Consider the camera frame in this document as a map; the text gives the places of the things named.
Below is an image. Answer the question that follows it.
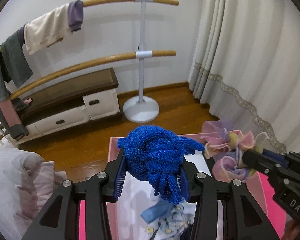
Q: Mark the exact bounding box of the printed blue baby cloth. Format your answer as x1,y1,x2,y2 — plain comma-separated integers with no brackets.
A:
139,200,196,239

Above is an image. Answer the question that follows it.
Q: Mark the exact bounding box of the pink shallow box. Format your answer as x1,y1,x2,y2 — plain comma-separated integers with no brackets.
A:
107,152,286,239

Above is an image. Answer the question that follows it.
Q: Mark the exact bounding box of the blue knitted cloth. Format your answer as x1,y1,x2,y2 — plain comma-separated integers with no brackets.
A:
117,125,205,205

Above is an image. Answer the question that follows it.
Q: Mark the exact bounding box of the dark green hanging cloth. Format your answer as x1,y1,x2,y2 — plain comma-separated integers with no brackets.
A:
0,27,33,102

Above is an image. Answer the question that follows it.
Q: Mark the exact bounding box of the grey quilted duvet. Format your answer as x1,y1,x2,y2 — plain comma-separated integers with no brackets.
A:
0,148,67,239

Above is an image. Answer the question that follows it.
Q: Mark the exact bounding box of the cream cloth on barre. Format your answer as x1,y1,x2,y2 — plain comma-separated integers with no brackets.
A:
24,3,71,55

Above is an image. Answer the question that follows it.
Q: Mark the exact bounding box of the purple cloth on barre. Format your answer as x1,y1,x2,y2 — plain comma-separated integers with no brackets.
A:
68,0,84,32

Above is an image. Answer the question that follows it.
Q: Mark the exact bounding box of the right human hand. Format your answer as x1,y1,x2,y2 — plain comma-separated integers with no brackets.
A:
281,216,300,240

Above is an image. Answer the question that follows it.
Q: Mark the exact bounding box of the white curtain with trim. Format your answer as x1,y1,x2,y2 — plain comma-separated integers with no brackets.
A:
190,0,300,153

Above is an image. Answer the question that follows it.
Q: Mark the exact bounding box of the grey pink hanging garment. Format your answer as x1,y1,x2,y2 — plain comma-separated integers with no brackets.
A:
0,88,29,141

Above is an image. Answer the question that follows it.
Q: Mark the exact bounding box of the low bench cabinet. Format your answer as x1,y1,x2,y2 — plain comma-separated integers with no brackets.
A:
5,68,122,145

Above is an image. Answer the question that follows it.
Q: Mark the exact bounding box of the pink round table mat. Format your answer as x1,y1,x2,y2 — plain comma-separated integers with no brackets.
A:
78,172,294,240

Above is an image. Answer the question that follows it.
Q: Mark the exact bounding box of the pastel organza scrunchie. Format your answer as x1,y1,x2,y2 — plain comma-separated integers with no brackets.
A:
200,120,269,183

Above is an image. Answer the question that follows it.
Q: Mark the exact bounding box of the wooden ballet barre stand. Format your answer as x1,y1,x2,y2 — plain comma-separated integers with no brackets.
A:
0,0,180,145

